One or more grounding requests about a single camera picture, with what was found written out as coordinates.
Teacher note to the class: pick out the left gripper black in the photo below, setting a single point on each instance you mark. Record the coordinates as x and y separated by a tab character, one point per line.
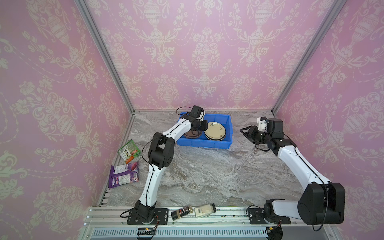
203	127

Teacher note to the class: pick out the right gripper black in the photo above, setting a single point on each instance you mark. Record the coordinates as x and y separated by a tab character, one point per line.
255	134

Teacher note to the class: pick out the yellow floral plate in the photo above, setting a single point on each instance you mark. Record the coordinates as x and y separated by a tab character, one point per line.
215	131

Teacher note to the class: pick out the smoky glass plate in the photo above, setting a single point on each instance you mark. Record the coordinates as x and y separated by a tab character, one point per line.
192	134

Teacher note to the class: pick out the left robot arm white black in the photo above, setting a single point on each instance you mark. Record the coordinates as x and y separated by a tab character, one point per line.
160	156

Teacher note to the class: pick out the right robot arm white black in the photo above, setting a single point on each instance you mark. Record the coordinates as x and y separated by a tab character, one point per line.
322	201

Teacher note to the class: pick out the blue plastic bin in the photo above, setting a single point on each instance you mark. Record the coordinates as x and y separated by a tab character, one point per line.
203	142

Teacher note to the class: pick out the green snack packet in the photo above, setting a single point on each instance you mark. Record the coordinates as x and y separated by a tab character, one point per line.
129	151

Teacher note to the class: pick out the white bottle black cap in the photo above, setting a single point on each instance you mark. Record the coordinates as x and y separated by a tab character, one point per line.
205	210

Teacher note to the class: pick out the dark spice grinder bottle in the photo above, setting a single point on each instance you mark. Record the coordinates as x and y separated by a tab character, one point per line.
177	214

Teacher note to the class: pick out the purple snack packet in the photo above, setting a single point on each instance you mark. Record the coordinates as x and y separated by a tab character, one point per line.
123	174

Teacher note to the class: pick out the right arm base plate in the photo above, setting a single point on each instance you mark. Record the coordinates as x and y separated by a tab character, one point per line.
256	217

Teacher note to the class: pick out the aluminium front rail frame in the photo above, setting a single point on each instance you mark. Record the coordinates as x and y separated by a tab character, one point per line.
228	223

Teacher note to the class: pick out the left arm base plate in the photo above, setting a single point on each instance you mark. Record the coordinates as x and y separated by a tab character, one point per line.
160	216

